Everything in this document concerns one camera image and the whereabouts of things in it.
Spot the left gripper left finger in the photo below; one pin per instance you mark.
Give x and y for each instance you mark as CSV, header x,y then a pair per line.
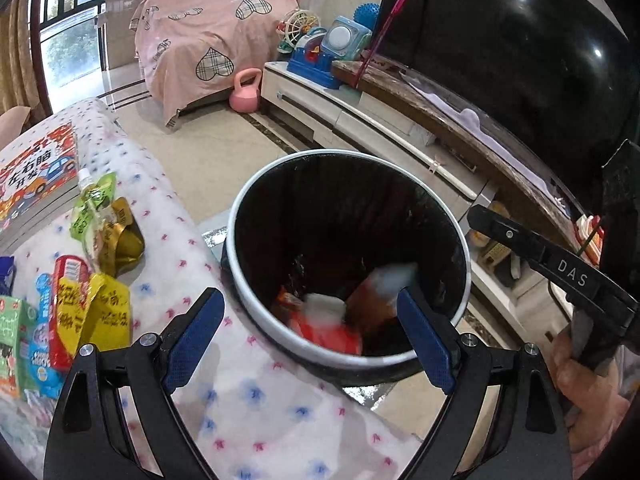
x,y
89,437

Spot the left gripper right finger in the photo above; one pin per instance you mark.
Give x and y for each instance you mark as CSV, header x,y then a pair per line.
x,y
527,438

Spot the red drink can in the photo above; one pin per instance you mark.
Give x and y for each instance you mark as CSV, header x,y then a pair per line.
x,y
67,313

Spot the black white-rimmed trash bin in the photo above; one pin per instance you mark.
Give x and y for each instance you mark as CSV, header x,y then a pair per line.
x,y
319,222

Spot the right hand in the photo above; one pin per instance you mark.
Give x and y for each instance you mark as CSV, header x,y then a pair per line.
x,y
595,396

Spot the light blue snack packet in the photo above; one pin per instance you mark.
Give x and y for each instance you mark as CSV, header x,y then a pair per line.
x,y
49,381

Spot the yellow snack bag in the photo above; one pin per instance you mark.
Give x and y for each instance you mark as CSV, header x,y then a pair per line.
x,y
107,322

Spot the green drink carton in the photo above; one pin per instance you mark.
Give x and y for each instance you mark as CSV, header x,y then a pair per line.
x,y
17,321

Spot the white dotted table cloth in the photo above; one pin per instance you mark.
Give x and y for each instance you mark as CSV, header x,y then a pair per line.
x,y
211,398

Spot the dark blue wrapper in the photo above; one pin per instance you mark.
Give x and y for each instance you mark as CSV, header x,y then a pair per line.
x,y
7,271

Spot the green gold snack pouch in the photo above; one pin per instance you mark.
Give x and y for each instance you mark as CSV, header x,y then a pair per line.
x,y
105,226

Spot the white lace runner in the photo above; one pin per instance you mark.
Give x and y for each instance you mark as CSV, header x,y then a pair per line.
x,y
470,122

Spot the red wrapper in bin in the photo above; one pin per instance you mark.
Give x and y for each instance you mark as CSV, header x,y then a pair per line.
x,y
319,319

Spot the colourful children's book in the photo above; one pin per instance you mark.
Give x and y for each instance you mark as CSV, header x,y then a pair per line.
x,y
38,179

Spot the black television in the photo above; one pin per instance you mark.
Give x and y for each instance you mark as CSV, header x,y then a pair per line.
x,y
556,73

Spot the white TV cabinet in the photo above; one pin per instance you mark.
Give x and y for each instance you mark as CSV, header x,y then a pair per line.
x,y
530,309

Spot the pink sofa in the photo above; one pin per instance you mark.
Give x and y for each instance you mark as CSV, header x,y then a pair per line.
x,y
12,123

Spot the gold curtain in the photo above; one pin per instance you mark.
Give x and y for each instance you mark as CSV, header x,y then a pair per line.
x,y
18,85

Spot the pink stick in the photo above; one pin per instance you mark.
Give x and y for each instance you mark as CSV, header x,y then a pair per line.
x,y
396,9

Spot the pink kettlebell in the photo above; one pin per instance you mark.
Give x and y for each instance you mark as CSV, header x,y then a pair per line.
x,y
245,96

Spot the light blue toy box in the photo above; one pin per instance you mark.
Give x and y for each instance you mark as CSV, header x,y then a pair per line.
x,y
345,39

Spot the blue spiky ball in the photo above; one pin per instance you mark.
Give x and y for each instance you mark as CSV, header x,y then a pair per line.
x,y
367,15

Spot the blue toy cash register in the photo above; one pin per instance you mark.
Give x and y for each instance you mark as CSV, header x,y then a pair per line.
x,y
310,62

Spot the pink heart-patterned cover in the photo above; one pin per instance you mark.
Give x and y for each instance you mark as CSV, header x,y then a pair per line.
x,y
191,49

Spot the ferris wheel toy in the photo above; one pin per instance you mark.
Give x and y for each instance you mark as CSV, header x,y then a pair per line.
x,y
295,25

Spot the balcony glass door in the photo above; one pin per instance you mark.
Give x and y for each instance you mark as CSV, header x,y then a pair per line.
x,y
72,49

